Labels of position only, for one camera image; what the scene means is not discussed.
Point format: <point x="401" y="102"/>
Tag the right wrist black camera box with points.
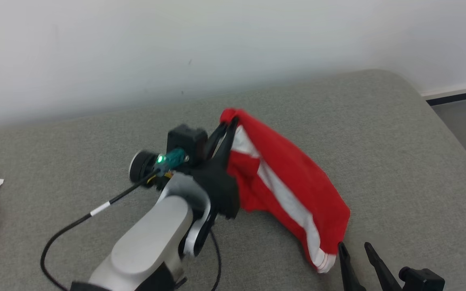
<point x="423" y="281"/>

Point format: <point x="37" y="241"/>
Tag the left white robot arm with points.
<point x="152" y="238"/>

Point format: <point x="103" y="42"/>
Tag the red shorts with white stripes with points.
<point x="289" y="178"/>

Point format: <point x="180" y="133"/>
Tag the black and white baseboard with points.
<point x="459" y="97"/>

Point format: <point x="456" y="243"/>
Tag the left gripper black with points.
<point x="223" y="190"/>

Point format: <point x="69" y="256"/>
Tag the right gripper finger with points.
<point x="350" y="270"/>
<point x="382" y="270"/>

